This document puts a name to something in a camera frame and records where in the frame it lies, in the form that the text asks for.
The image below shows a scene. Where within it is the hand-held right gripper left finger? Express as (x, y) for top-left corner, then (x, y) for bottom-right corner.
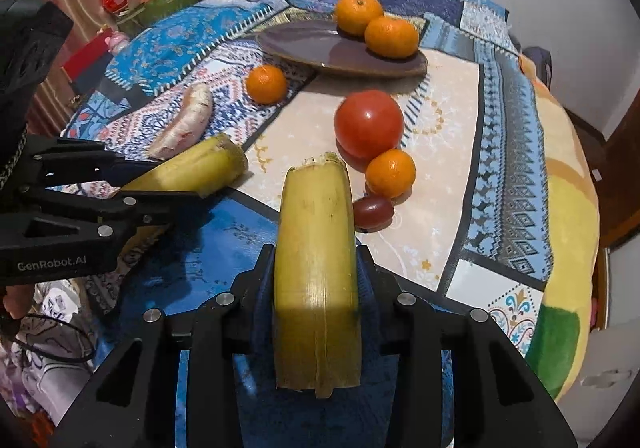
(47, 244), (278, 448)

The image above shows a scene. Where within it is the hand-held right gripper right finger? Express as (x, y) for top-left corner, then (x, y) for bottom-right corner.
(354, 244), (580, 448)

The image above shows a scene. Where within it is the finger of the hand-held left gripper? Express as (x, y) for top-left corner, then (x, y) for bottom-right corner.
(0, 185), (204, 255)
(20, 137), (162, 189)

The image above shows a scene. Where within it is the small yellow banana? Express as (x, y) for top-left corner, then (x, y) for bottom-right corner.
(120, 133), (250, 201)

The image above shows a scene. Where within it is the large yellow banana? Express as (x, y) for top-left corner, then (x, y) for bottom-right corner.
(273, 152), (364, 400)

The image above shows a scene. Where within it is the person's left hand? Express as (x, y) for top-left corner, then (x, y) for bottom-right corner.
(0, 284), (35, 321)

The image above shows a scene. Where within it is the red box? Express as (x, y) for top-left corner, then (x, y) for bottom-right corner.
(60, 30), (122, 97)

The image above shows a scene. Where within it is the dark red grape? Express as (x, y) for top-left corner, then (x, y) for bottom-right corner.
(353, 195), (395, 231)

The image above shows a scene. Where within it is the pink sweet potato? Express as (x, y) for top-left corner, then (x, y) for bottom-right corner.
(147, 82), (215, 161)

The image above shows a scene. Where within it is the mandarin orange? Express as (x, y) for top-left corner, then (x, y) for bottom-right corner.
(364, 16), (420, 60)
(244, 64), (289, 105)
(365, 148), (417, 200)
(333, 0), (385, 38)

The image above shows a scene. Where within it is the green box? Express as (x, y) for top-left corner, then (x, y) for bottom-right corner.
(116, 0), (197, 36)

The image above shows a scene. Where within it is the red tomato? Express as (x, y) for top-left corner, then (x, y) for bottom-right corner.
(334, 90), (405, 161)

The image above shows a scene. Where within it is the blue patchwork blanket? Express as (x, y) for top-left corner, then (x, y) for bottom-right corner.
(60, 0), (557, 448)

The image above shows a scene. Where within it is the grey printed cloth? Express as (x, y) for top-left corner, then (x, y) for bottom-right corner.
(0, 277), (128, 431)

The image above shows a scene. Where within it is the yellow fleece blanket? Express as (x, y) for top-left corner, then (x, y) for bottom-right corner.
(519, 52), (602, 403)

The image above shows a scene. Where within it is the brown oval plate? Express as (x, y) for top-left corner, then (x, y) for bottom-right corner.
(254, 20), (429, 79)

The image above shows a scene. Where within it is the brown wooden furniture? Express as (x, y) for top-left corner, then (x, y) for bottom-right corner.
(564, 75), (640, 251)

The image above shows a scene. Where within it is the dark bag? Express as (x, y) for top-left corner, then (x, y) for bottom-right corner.
(519, 46), (554, 89)

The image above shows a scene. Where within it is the black cable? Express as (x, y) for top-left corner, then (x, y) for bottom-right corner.
(0, 312), (100, 365)

